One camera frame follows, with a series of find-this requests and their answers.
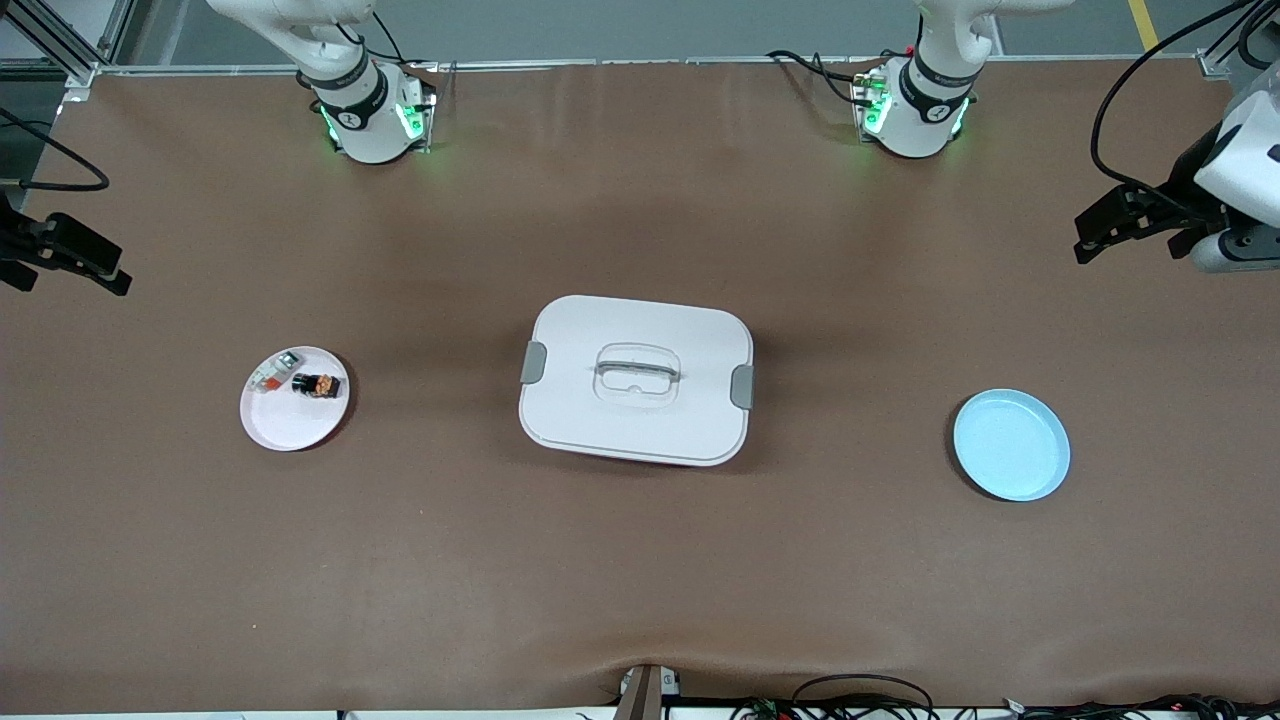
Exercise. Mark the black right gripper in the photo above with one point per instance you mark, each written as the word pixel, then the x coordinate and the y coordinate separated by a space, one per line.
pixel 14 248

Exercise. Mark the light blue round plate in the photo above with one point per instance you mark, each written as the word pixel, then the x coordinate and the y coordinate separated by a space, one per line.
pixel 1010 450

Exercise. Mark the black orange switch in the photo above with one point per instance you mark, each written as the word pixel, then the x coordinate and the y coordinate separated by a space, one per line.
pixel 317 385

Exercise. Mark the pink round plate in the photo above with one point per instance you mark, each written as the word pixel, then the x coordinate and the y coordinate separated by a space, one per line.
pixel 290 425

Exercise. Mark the white lidded box grey latches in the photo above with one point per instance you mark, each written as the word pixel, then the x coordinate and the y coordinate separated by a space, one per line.
pixel 640 420

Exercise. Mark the aluminium frame profile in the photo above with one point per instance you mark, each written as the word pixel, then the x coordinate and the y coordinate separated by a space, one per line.
pixel 1215 62
pixel 115 35

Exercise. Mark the white connector orange lever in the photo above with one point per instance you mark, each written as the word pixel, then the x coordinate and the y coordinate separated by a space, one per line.
pixel 275 373

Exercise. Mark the brown camera mount bracket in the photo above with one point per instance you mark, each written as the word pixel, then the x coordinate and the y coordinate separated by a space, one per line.
pixel 645 695

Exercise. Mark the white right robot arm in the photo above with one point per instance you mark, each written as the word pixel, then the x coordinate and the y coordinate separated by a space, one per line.
pixel 370 130

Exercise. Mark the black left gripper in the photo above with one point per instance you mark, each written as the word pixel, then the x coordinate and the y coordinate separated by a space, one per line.
pixel 1182 190

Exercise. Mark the brown table mat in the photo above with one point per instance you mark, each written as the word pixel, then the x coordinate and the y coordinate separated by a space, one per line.
pixel 640 580

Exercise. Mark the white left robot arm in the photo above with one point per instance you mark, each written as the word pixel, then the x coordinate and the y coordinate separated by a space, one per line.
pixel 920 120

